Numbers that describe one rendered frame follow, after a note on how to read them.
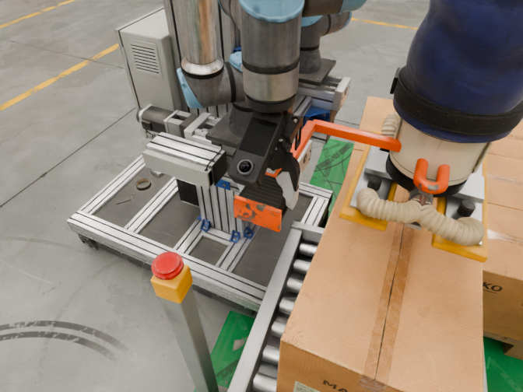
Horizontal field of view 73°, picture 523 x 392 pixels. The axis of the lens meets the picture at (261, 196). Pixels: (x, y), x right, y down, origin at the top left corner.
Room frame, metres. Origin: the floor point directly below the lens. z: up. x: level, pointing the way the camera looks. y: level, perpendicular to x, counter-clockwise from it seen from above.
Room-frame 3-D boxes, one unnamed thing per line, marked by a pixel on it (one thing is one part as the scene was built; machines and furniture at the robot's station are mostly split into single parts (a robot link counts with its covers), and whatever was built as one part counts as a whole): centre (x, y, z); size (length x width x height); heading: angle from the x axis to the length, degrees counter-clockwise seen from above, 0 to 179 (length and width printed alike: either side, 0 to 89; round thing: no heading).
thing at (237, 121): (1.00, 0.03, 1.09); 0.15 x 0.15 x 0.10
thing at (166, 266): (0.46, 0.21, 1.02); 0.07 x 0.07 x 0.04
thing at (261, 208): (0.44, -0.01, 1.26); 0.09 x 0.08 x 0.05; 66
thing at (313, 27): (1.46, -0.18, 1.20); 0.13 x 0.12 x 0.14; 130
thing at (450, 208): (0.57, -0.45, 1.15); 0.34 x 0.10 x 0.05; 156
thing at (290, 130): (0.46, -0.02, 1.40); 0.09 x 0.08 x 0.12; 157
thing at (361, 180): (0.65, -0.28, 1.15); 0.34 x 0.10 x 0.05; 156
